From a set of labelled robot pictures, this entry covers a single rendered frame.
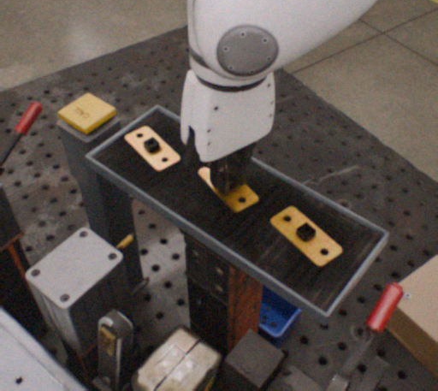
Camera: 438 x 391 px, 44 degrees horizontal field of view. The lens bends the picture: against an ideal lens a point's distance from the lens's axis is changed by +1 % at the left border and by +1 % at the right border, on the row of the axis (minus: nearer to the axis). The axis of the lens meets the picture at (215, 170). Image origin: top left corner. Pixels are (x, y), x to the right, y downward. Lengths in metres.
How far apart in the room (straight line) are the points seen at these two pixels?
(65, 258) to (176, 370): 0.19
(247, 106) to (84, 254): 0.28
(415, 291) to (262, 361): 0.52
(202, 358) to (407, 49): 2.72
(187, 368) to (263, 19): 0.40
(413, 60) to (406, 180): 1.78
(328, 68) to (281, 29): 2.54
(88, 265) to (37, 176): 0.75
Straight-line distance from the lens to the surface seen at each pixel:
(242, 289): 0.76
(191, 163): 0.59
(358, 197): 1.34
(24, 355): 0.77
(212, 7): 0.41
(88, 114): 0.80
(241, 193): 0.67
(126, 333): 0.64
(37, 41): 3.25
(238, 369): 0.62
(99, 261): 0.68
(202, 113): 0.54
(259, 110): 0.58
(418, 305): 1.07
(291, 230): 0.63
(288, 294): 0.59
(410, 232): 1.29
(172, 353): 0.64
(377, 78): 2.93
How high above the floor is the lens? 1.66
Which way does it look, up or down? 46 degrees down
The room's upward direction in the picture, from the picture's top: straight up
